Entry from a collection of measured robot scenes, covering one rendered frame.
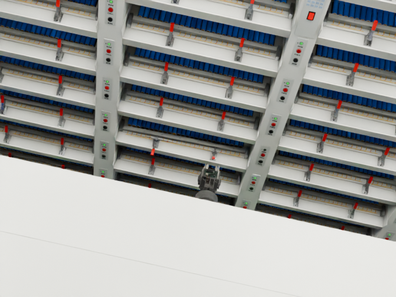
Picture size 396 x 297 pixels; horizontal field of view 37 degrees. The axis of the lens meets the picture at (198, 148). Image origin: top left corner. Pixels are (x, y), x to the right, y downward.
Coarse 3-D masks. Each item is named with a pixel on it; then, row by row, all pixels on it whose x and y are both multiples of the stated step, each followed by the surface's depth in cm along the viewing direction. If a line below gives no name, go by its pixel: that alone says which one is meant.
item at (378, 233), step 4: (388, 208) 277; (392, 208) 271; (388, 212) 275; (392, 212) 270; (388, 216) 274; (392, 216) 272; (388, 220) 274; (392, 220) 274; (388, 224) 276; (392, 224) 276; (384, 228) 279; (388, 228) 278; (392, 228) 278; (376, 232) 286; (380, 232) 281; (384, 232) 281; (376, 236) 285; (380, 236) 284; (392, 240) 284
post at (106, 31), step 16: (112, 32) 222; (96, 80) 240; (96, 96) 247; (112, 96) 245; (96, 112) 253; (112, 112) 252; (96, 128) 261; (112, 128) 259; (96, 144) 268; (112, 144) 267; (96, 160) 276; (112, 160) 274; (112, 176) 283
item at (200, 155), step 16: (144, 128) 268; (128, 144) 265; (144, 144) 265; (160, 144) 265; (176, 144) 266; (192, 144) 267; (224, 144) 268; (192, 160) 268; (208, 160) 265; (224, 160) 265; (240, 160) 266
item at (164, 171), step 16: (128, 160) 280; (144, 160) 281; (160, 160) 279; (176, 160) 282; (144, 176) 280; (160, 176) 279; (176, 176) 279; (192, 176) 280; (224, 176) 280; (240, 176) 282; (224, 192) 278
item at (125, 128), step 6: (126, 126) 265; (132, 132) 265; (138, 132) 265; (144, 132) 264; (150, 132) 265; (156, 132) 265; (150, 138) 265; (168, 138) 265; (174, 138) 264; (180, 138) 265; (186, 138) 265; (192, 138) 265; (180, 144) 265; (198, 144) 266; (204, 144) 265; (210, 144) 265; (216, 144) 265; (222, 144) 265; (228, 150) 266; (234, 150) 265; (240, 150) 265; (240, 156) 265
